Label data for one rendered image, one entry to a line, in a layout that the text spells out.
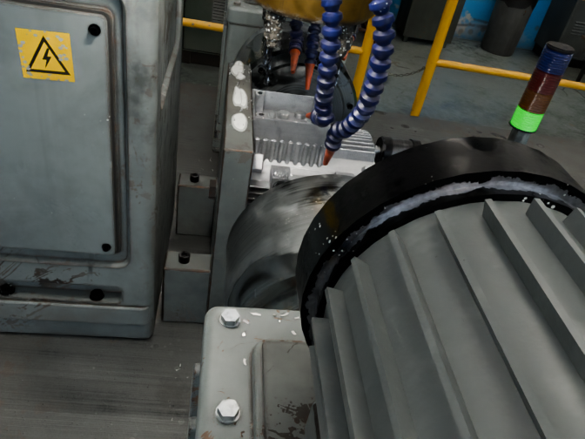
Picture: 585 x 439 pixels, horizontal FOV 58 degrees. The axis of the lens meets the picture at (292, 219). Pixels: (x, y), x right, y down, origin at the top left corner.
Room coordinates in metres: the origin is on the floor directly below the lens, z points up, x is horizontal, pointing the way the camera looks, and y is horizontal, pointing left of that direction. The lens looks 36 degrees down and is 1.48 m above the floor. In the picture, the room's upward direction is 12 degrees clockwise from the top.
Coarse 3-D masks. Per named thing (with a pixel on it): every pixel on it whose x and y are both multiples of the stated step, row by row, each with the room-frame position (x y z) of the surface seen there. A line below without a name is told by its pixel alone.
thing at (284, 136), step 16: (256, 96) 0.77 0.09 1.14; (272, 96) 0.79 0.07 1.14; (288, 96) 0.79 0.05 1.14; (304, 96) 0.80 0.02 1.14; (256, 112) 0.70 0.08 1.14; (272, 112) 0.78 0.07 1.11; (288, 112) 0.74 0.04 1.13; (304, 112) 0.76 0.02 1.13; (256, 128) 0.69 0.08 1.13; (272, 128) 0.69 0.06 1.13; (288, 128) 0.70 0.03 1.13; (304, 128) 0.70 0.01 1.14; (320, 128) 0.70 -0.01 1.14; (256, 144) 0.68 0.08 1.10; (272, 144) 0.69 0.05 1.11; (288, 144) 0.69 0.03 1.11; (304, 144) 0.70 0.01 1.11; (320, 144) 0.71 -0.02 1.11; (272, 160) 0.69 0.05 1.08; (288, 160) 0.69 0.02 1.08; (304, 160) 0.70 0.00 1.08; (320, 160) 0.70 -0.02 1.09
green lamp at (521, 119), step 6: (516, 108) 1.16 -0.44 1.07; (516, 114) 1.15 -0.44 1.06; (522, 114) 1.14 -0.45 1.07; (528, 114) 1.13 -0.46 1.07; (534, 114) 1.13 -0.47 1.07; (516, 120) 1.14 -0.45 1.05; (522, 120) 1.13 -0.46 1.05; (528, 120) 1.13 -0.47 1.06; (534, 120) 1.13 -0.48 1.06; (540, 120) 1.14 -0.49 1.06; (516, 126) 1.14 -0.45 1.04; (522, 126) 1.13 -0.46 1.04; (528, 126) 1.13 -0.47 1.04; (534, 126) 1.13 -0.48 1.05
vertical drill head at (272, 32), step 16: (256, 0) 0.69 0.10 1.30; (272, 0) 0.67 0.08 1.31; (288, 0) 0.66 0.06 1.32; (304, 0) 0.66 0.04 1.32; (320, 0) 0.66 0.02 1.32; (352, 0) 0.67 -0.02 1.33; (368, 0) 0.69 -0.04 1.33; (272, 16) 0.69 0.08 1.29; (288, 16) 0.67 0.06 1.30; (304, 16) 0.66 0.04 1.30; (320, 16) 0.66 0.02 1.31; (352, 16) 0.68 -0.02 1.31; (368, 16) 0.70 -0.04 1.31; (272, 32) 0.69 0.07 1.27; (352, 32) 0.71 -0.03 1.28; (272, 48) 0.70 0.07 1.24; (336, 80) 0.72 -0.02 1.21
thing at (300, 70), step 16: (256, 32) 1.10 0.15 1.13; (288, 32) 1.05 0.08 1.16; (304, 32) 1.06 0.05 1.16; (320, 32) 1.11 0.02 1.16; (240, 48) 1.10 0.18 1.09; (256, 48) 1.01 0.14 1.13; (288, 48) 0.96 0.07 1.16; (304, 48) 0.97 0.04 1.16; (320, 48) 1.00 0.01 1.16; (256, 64) 0.94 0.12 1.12; (272, 64) 0.95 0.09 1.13; (288, 64) 0.95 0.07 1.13; (304, 64) 0.96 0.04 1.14; (336, 64) 0.98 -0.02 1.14; (256, 80) 0.94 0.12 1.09; (272, 80) 0.95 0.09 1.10; (288, 80) 0.95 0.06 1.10; (304, 80) 0.96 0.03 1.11; (336, 96) 0.97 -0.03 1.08; (352, 96) 0.98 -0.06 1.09; (336, 112) 0.97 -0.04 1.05
